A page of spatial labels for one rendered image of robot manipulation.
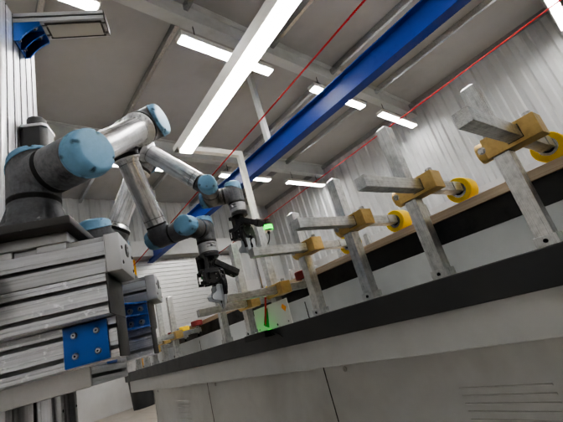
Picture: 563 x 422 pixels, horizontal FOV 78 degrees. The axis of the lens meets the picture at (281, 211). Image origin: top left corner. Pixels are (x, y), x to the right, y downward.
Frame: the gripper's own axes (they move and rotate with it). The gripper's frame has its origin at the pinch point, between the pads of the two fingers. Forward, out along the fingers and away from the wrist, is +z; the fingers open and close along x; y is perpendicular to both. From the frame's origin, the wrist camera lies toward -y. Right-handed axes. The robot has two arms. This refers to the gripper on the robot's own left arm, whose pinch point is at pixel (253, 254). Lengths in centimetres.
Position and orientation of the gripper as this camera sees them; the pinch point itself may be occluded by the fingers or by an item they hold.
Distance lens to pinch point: 149.7
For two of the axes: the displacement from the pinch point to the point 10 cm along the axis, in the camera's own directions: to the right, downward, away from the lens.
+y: -8.0, 3.8, 4.7
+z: 2.6, 9.1, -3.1
